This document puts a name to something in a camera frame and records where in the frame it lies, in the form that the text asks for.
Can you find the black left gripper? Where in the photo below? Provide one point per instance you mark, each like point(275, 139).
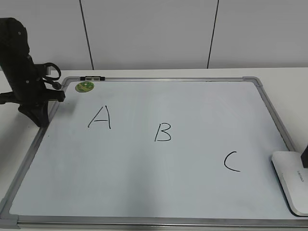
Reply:
point(31, 87)

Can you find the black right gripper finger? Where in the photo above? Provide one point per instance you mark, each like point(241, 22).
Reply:
point(304, 158)

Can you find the white whiteboard eraser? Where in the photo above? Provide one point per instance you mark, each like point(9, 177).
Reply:
point(293, 177)

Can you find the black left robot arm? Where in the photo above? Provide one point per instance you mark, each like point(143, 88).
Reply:
point(13, 40)

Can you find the green round magnet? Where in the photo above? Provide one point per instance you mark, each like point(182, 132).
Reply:
point(84, 87)

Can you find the black silver board clip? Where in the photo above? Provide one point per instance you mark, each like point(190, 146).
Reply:
point(92, 78)

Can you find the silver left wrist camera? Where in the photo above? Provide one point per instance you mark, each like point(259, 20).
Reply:
point(48, 70)

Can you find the white whiteboard with grey frame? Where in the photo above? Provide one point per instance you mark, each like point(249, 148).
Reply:
point(144, 153)

